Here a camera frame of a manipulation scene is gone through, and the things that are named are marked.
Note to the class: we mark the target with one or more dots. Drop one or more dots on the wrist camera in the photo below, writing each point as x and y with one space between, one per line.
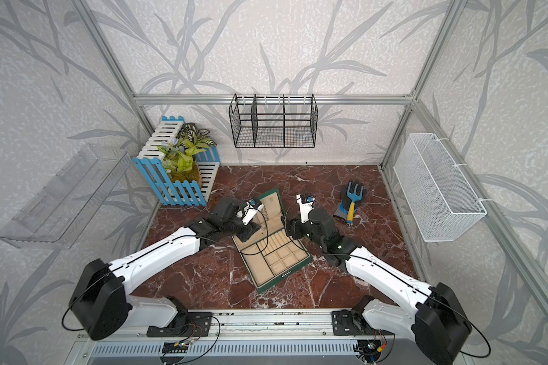
253 207
306 205

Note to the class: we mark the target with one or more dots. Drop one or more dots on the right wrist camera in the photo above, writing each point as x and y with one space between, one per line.
306 205

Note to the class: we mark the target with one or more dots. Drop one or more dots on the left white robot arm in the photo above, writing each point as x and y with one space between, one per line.
103 300

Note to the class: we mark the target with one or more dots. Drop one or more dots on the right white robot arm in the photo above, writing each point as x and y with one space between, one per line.
430 316

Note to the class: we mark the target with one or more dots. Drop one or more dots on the blue garden hand fork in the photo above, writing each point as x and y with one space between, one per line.
355 193

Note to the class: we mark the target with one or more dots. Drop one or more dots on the green jewelry box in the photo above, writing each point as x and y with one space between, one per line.
269 255

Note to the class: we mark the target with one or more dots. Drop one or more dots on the black wire basket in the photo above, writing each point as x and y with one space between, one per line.
282 121

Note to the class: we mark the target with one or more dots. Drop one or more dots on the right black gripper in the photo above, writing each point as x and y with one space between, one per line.
294 225

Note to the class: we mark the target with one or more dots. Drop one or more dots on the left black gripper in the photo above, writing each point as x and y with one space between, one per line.
250 230

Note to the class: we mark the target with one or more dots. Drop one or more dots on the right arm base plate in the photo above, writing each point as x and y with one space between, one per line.
349 322

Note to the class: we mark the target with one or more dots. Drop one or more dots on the blue white picket fence planter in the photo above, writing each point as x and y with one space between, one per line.
178 193

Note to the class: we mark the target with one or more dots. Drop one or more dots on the clear acrylic shelf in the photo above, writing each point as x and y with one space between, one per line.
59 213

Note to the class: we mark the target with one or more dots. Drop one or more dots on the aluminium front rail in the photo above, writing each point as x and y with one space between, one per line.
293 324

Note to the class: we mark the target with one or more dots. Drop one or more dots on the green artificial plant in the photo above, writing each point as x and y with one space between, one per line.
178 161

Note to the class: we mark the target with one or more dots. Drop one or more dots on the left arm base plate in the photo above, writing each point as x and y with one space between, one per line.
184 325

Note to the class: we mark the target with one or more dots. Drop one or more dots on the white mesh basket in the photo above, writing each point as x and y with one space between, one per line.
440 198

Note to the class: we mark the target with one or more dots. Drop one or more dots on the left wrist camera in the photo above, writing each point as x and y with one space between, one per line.
253 207

